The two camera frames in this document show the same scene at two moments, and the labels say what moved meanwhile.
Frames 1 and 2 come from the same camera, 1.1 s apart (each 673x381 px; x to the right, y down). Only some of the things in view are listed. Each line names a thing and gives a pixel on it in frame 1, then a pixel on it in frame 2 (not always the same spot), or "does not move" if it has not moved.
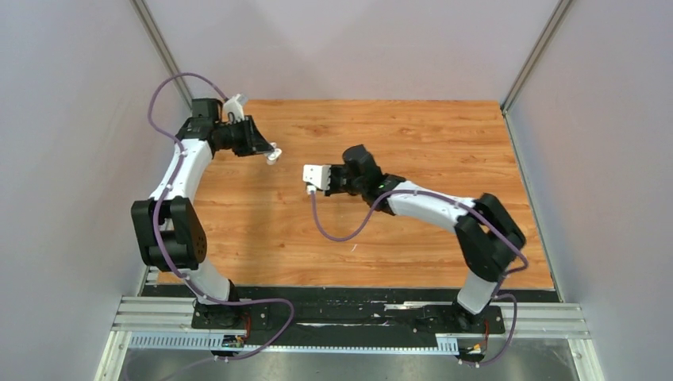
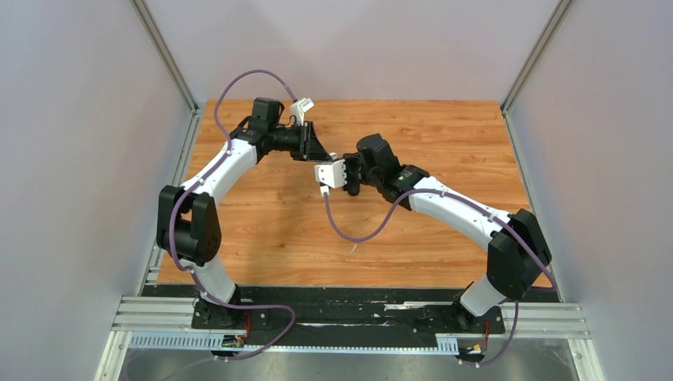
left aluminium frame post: (145, 16) does not move
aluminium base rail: (144, 315) does not move
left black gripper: (255, 143) → (309, 147)
